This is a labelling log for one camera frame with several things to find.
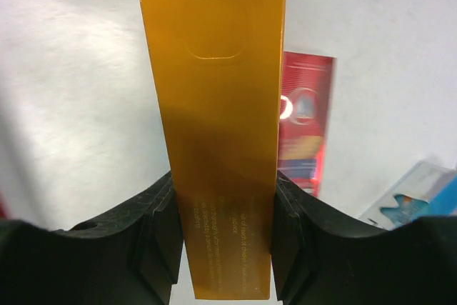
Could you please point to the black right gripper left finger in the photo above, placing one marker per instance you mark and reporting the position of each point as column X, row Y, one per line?
column 130, row 254

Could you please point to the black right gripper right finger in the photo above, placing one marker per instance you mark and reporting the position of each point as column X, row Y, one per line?
column 321, row 255

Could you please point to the orange toothpaste box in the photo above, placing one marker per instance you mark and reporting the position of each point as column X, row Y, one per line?
column 217, row 68

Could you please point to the light blue toothpaste box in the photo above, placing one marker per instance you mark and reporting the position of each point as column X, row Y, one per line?
column 425, row 190

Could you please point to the red toothpaste box centre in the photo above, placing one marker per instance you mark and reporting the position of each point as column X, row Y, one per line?
column 3, row 211

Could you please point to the red toothpaste box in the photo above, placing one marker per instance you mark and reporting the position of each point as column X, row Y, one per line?
column 305, row 101
column 3, row 211

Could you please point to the red toothpaste box right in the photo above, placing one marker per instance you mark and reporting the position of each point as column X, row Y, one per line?
column 305, row 101

